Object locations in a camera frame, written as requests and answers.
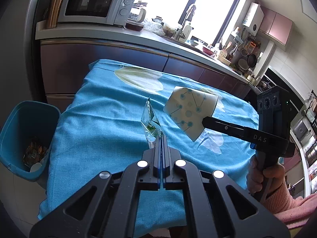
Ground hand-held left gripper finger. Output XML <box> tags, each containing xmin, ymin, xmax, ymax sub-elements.
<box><xmin>29</xmin><ymin>137</ymin><xmax>162</xmax><ymax>238</ymax></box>
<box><xmin>161</xmin><ymin>137</ymin><xmax>291</xmax><ymax>238</ymax></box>

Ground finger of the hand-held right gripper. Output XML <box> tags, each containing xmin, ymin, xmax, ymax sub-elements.
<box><xmin>202</xmin><ymin>116</ymin><xmax>248</xmax><ymax>140</ymax></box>

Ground green clear snack wrapper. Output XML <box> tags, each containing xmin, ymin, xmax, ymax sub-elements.
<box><xmin>141</xmin><ymin>97</ymin><xmax>164</xmax><ymax>150</ymax></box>

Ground blue trash bin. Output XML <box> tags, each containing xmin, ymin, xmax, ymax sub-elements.
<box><xmin>0</xmin><ymin>100</ymin><xmax>61</xmax><ymax>182</ymax></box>

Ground person's right forearm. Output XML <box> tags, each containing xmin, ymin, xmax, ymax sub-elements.
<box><xmin>261</xmin><ymin>182</ymin><xmax>310</xmax><ymax>215</ymax></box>

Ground person's right hand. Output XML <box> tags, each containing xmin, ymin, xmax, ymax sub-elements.
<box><xmin>246</xmin><ymin>152</ymin><xmax>287</xmax><ymax>197</ymax></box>

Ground black range hood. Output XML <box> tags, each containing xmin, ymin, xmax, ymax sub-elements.
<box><xmin>263</xmin><ymin>66</ymin><xmax>307</xmax><ymax>105</ymax></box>

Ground black frying pan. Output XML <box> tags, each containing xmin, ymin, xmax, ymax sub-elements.
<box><xmin>247</xmin><ymin>53</ymin><xmax>258</xmax><ymax>68</ymax></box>

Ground blue floral tablecloth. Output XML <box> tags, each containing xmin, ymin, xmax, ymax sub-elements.
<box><xmin>38</xmin><ymin>59</ymin><xmax>259</xmax><ymax>231</ymax></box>

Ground white soap bottle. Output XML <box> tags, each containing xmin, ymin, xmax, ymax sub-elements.
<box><xmin>182</xmin><ymin>22</ymin><xmax>193</xmax><ymax>39</ymax></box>

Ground white water heater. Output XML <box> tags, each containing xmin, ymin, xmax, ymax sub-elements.
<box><xmin>242</xmin><ymin>2</ymin><xmax>265</xmax><ymax>36</ymax></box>

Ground steel kitchen faucet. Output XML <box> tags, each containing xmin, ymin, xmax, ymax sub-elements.
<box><xmin>178</xmin><ymin>4</ymin><xmax>197</xmax><ymax>40</ymax></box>

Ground clear plastic bag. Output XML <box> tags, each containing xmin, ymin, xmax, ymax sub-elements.
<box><xmin>144</xmin><ymin>18</ymin><xmax>165</xmax><ymax>34</ymax></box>

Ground dark red container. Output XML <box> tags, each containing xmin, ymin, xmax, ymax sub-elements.
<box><xmin>126</xmin><ymin>21</ymin><xmax>145</xmax><ymax>32</ymax></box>

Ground kitchen window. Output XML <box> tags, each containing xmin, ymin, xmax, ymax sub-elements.
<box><xmin>129</xmin><ymin>0</ymin><xmax>248</xmax><ymax>46</ymax></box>

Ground purple base cabinets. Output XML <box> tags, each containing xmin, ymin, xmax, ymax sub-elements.
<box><xmin>40</xmin><ymin>38</ymin><xmax>253</xmax><ymax>102</ymax></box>

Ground steel kettle with lid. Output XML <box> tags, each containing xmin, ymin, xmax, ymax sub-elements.
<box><xmin>132</xmin><ymin>2</ymin><xmax>147</xmax><ymax>22</ymax></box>

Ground white microwave oven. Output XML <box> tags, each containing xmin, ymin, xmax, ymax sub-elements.
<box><xmin>57</xmin><ymin>0</ymin><xmax>138</xmax><ymax>26</ymax></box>

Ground steel thermos bottle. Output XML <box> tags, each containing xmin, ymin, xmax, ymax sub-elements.
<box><xmin>45</xmin><ymin>0</ymin><xmax>67</xmax><ymax>29</ymax></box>

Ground wall utensil rack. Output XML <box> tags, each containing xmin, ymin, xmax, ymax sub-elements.
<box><xmin>231</xmin><ymin>27</ymin><xmax>263</xmax><ymax>55</ymax></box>

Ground pink wall cabinet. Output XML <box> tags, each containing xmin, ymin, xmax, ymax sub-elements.
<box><xmin>259</xmin><ymin>6</ymin><xmax>293</xmax><ymax>45</ymax></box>

